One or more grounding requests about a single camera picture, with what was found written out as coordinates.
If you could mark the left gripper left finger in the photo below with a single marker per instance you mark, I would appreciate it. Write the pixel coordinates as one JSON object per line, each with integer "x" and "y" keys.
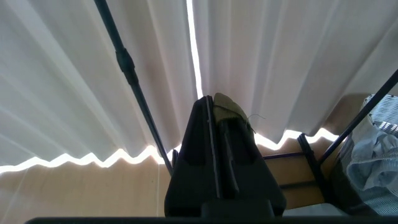
{"x": 192, "y": 174}

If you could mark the green printed T-shirt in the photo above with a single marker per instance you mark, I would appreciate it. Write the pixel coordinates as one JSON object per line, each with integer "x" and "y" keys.
{"x": 227, "y": 107}

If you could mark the black clothes rack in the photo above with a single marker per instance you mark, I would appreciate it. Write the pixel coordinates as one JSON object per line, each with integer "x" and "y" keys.
{"x": 126, "y": 62}

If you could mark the white laundry basket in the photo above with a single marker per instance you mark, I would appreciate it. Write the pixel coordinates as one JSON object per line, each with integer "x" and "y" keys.
{"x": 387, "y": 109}

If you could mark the beige curtain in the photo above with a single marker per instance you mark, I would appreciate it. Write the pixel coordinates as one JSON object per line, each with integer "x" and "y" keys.
{"x": 280, "y": 62}

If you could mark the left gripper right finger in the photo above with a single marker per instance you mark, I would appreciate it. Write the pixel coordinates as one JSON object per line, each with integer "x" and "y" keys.
{"x": 252, "y": 180}

